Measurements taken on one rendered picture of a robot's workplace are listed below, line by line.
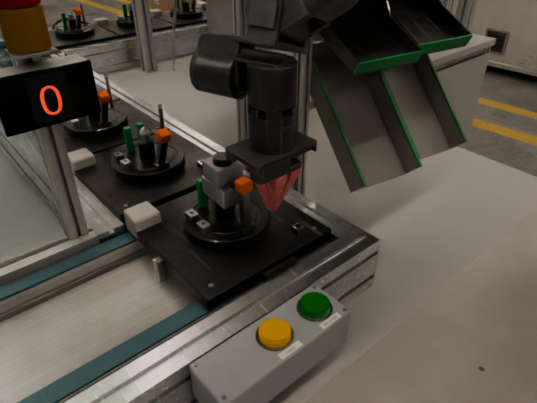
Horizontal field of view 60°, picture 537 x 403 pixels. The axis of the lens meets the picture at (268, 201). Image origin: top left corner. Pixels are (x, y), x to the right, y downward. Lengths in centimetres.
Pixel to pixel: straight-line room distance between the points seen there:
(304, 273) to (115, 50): 136
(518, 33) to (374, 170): 402
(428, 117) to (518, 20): 382
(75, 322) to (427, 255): 60
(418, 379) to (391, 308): 13
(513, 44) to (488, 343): 417
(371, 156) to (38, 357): 60
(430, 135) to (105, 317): 68
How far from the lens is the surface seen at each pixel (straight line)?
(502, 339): 81
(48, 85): 65
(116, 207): 84
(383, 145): 88
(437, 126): 100
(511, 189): 118
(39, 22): 64
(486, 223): 104
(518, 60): 483
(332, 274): 70
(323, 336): 62
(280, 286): 67
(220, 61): 56
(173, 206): 81
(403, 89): 99
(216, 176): 68
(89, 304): 75
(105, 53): 187
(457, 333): 79
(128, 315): 71
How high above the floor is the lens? 142
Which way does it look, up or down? 34 degrees down
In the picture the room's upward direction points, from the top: straight up
